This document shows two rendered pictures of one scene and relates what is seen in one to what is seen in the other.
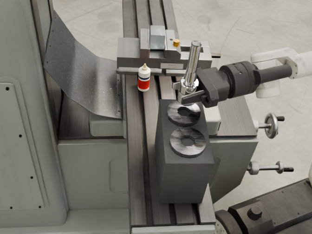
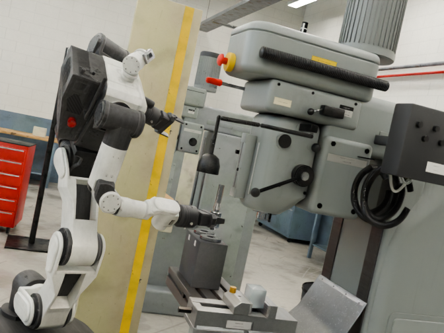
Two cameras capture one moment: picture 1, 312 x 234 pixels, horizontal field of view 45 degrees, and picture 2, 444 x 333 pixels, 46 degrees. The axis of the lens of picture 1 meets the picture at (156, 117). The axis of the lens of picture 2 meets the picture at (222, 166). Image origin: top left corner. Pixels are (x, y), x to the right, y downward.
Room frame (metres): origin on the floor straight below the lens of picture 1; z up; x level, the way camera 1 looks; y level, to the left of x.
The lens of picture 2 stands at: (2.76, -0.47, 1.52)
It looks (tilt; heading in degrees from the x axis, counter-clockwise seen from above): 3 degrees down; 169
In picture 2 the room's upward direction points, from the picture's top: 12 degrees clockwise
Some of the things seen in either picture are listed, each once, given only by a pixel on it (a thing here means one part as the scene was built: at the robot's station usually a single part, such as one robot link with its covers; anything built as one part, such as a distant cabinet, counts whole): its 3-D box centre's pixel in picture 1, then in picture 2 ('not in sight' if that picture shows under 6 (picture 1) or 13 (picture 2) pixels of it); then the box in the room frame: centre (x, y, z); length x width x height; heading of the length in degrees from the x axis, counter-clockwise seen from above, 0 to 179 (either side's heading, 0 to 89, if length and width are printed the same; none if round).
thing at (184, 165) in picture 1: (181, 149); (202, 257); (0.65, -0.08, 1.02); 0.22 x 0.12 x 0.20; 8
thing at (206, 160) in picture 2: not in sight; (209, 162); (1.13, -0.21, 1.43); 0.07 x 0.07 x 0.06
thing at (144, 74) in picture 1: (144, 76); not in sight; (0.99, 0.06, 0.97); 0.04 x 0.04 x 0.11
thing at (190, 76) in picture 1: (192, 63); (219, 197); (0.70, -0.07, 1.28); 0.03 x 0.03 x 0.11
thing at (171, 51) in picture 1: (172, 43); (236, 301); (1.15, -0.03, 1.01); 0.12 x 0.06 x 0.04; 7
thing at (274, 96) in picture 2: not in sight; (298, 105); (1.07, 0.06, 1.68); 0.34 x 0.24 x 0.10; 99
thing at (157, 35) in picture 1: (157, 37); (254, 295); (1.14, 0.03, 1.03); 0.06 x 0.05 x 0.06; 7
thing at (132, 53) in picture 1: (164, 51); (242, 312); (1.14, 0.00, 0.97); 0.35 x 0.15 x 0.11; 97
